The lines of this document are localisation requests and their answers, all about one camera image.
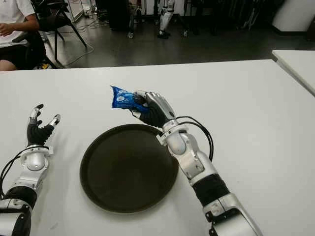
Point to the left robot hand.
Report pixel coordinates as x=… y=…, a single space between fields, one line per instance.
x=37 y=134

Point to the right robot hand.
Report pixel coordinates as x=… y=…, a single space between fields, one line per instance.
x=155 y=113

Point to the blue Oreo cookie pack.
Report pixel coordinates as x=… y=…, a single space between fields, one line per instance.
x=120 y=98

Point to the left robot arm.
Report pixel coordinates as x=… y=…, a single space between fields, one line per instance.
x=34 y=162

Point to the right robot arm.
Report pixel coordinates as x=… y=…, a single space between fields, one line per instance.
x=197 y=162

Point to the round dark brown tray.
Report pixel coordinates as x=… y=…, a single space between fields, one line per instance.
x=123 y=172

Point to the yellow black floor object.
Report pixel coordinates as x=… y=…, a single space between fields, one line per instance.
x=44 y=66

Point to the black office chair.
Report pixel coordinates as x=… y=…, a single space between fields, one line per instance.
x=37 y=49

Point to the white humanoid robot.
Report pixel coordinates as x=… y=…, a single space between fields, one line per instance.
x=164 y=19

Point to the black equipment cabinet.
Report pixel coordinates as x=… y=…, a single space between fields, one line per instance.
x=119 y=14

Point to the black folding chair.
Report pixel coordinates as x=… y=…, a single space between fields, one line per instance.
x=53 y=23

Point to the seated person in white shirt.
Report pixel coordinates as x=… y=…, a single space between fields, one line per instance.
x=12 y=14

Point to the white side table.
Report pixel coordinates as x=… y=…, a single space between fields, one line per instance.
x=297 y=64

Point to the white pillar base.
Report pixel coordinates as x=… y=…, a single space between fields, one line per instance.
x=292 y=14

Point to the rolling black stand frame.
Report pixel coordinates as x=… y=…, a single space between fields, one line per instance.
x=130 y=34

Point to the folded metal frame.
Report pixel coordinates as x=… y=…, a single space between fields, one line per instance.
x=251 y=19

